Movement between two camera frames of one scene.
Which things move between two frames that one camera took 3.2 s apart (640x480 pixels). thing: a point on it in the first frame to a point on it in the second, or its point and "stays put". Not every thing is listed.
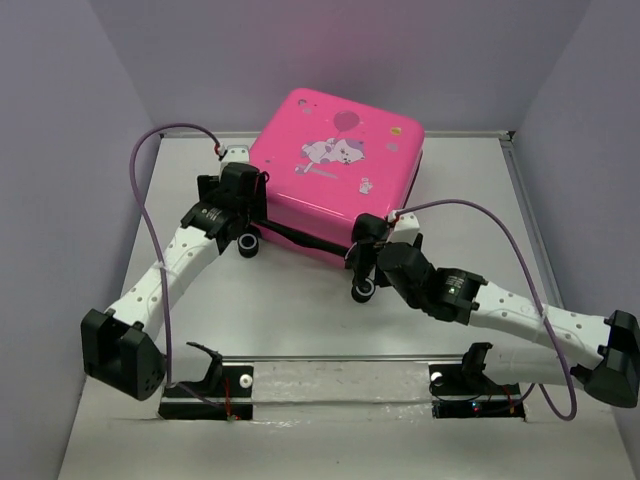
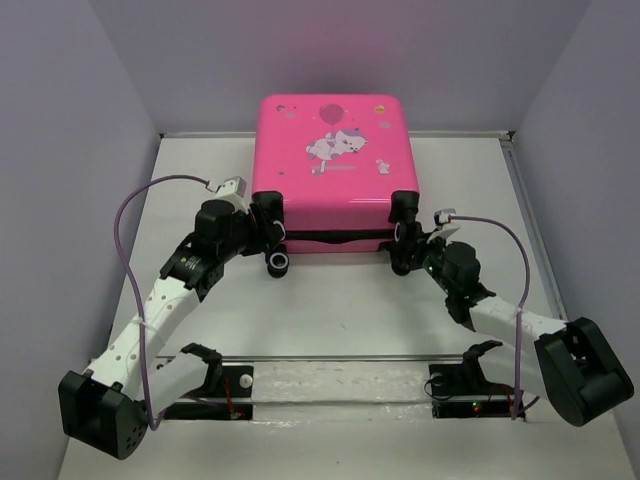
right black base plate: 455,395 stays put
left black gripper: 257,205 to 264,238
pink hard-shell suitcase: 326,161 stays put
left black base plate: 234,391 stays put
